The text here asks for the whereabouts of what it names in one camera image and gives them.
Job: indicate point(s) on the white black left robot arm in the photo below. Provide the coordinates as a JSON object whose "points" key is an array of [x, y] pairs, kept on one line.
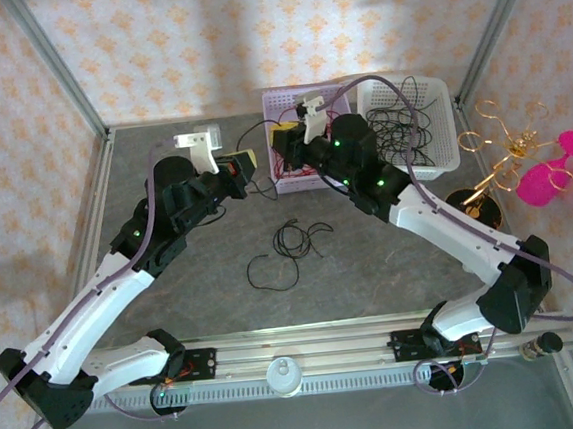
{"points": [[89, 312]]}

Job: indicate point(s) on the black cylindrical bottle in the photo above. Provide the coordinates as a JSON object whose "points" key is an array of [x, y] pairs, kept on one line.
{"points": [[549, 343]]}

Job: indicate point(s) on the aluminium mounting rail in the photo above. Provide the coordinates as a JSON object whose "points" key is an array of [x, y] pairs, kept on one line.
{"points": [[303, 346]]}

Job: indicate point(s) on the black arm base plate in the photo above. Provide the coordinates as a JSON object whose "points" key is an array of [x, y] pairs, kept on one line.
{"points": [[403, 342], [204, 362]]}

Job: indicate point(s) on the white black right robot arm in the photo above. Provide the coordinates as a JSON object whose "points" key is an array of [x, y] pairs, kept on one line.
{"points": [[448, 230]]}

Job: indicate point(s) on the white round plastic cap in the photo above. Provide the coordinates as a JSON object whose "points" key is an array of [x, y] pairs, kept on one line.
{"points": [[284, 378]]}

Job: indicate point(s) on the pink plastic wine glass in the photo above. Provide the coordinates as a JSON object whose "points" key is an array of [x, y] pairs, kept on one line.
{"points": [[540, 184]]}

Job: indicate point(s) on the lavender perforated plastic basket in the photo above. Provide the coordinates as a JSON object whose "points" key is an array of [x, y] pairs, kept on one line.
{"points": [[276, 100]]}

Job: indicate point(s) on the white perforated plastic basket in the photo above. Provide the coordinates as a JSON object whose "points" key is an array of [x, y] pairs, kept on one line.
{"points": [[438, 111]]}

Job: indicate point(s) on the aluminium frame post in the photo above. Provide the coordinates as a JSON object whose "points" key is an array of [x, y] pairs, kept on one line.
{"points": [[61, 68], [492, 31]]}

